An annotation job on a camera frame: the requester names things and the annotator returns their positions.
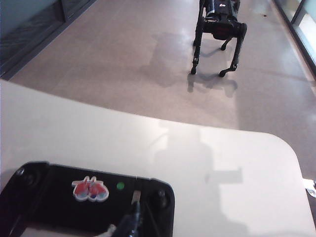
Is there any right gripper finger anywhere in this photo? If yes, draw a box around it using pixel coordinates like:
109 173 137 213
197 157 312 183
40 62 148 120
116 196 143 237

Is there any black remote control with joysticks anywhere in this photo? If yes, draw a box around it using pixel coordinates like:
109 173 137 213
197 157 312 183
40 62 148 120
0 161 176 237

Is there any black quadruped robot dog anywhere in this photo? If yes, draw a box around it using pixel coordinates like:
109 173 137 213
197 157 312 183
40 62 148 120
190 0 248 77

